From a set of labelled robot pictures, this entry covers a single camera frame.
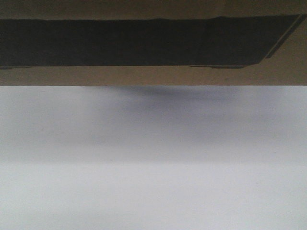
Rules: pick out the brown EcoFlow cardboard box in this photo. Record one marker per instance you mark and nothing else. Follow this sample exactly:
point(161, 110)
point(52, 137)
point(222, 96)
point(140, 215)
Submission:
point(153, 42)

